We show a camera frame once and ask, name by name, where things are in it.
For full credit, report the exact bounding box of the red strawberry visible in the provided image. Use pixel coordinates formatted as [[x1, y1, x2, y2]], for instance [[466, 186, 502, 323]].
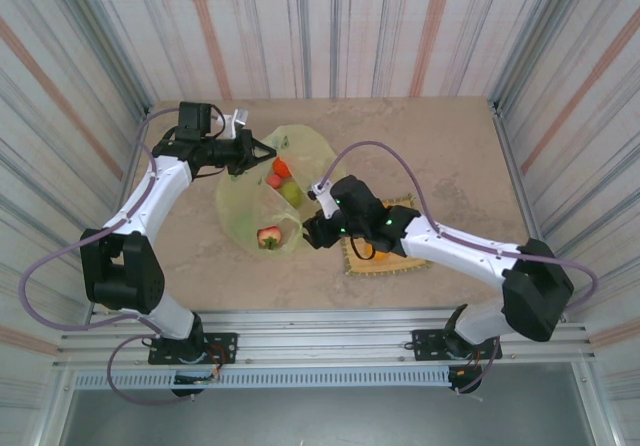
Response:
[[256, 225, 284, 251]]

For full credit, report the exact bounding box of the yellow-green printed plastic bag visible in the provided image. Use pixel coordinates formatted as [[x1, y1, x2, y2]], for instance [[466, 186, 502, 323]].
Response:
[[214, 124, 339, 257]]

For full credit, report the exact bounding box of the slotted grey cable duct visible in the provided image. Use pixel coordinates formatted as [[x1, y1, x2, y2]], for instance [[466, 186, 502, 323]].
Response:
[[72, 368, 454, 391]]

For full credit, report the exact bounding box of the woven bamboo mat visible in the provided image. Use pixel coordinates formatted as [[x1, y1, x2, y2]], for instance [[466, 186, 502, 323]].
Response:
[[342, 193, 434, 278]]

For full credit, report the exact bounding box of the orange fruit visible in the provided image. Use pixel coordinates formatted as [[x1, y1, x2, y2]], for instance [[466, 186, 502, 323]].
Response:
[[358, 243, 390, 263]]

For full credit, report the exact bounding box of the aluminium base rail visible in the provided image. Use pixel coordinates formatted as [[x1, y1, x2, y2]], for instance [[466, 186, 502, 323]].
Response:
[[52, 308, 599, 371]]

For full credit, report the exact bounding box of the aluminium side rail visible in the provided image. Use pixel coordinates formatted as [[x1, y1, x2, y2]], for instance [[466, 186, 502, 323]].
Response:
[[489, 98, 569, 325]]

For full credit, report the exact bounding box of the black right camera cable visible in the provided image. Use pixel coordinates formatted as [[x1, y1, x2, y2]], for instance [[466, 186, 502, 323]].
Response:
[[348, 234, 377, 263]]

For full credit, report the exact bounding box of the green fruit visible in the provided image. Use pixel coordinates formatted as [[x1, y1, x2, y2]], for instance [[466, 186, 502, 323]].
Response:
[[281, 181, 304, 206]]

